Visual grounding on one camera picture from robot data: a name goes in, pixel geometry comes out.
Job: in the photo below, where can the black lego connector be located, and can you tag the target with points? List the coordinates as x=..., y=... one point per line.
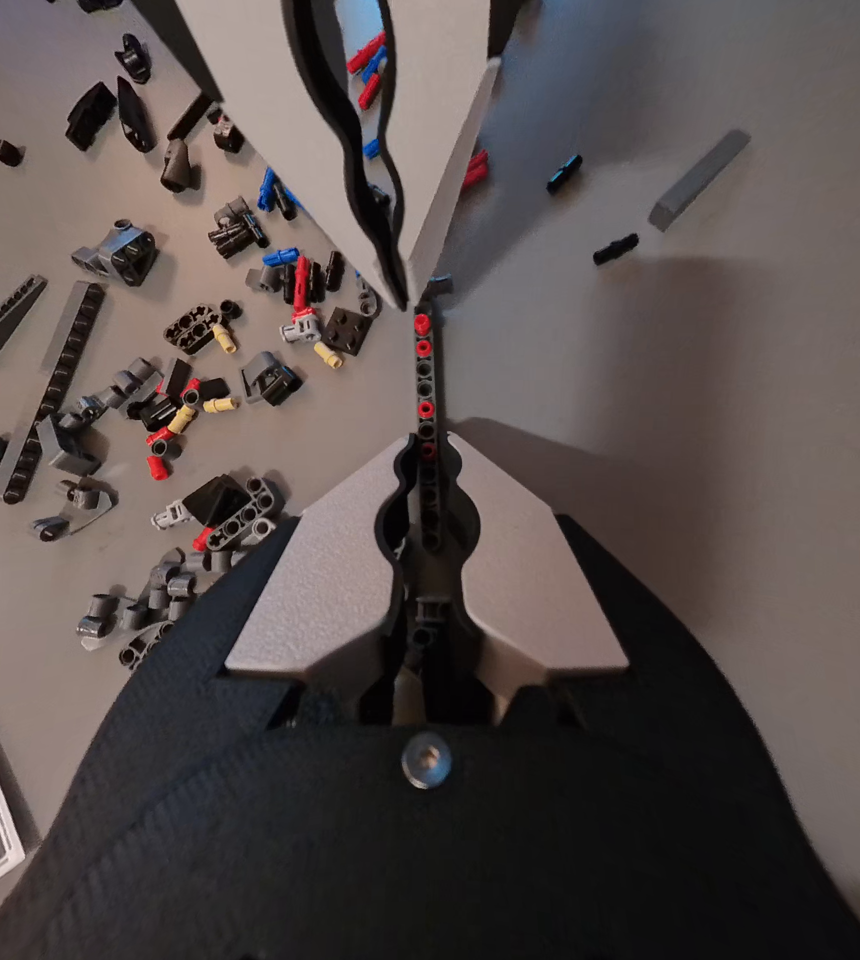
x=565, y=174

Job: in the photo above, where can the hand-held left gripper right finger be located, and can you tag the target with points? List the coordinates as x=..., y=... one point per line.
x=550, y=600

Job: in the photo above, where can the black long lego beam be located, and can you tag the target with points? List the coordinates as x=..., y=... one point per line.
x=424, y=382

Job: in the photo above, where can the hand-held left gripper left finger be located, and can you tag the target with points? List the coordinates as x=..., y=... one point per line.
x=302, y=600

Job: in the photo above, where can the pile of lego pieces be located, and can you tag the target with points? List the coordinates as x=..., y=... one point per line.
x=191, y=328

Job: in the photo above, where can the black lego pin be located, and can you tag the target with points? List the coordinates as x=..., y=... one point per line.
x=615, y=249

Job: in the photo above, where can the dark grey lego slope bar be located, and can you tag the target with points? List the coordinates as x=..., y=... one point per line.
x=700, y=180

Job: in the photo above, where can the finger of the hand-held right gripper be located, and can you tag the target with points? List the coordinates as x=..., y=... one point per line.
x=265, y=75
x=437, y=90

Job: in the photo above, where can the long dark grey lego plate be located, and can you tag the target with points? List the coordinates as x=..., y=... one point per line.
x=51, y=390

